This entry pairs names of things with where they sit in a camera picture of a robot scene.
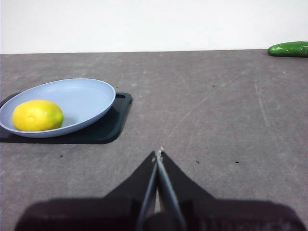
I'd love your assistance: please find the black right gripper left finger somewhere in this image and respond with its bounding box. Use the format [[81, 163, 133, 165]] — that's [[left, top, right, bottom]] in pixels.
[[14, 151, 158, 231]]

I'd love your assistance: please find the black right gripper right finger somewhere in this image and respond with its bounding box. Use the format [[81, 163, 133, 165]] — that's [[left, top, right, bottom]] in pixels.
[[158, 151, 303, 231]]

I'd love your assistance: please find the yellow lemon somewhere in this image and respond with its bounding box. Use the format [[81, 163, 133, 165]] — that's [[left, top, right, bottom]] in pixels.
[[12, 100, 64, 132]]

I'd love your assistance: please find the black flat tray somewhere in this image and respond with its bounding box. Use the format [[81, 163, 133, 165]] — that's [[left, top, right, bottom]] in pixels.
[[0, 92, 133, 145]]

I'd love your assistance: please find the green cucumber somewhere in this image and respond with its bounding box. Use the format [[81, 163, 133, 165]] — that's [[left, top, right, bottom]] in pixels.
[[267, 41, 308, 58]]

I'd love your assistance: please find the blue plate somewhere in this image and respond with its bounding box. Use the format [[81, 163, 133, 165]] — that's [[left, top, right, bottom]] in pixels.
[[0, 77, 116, 139]]

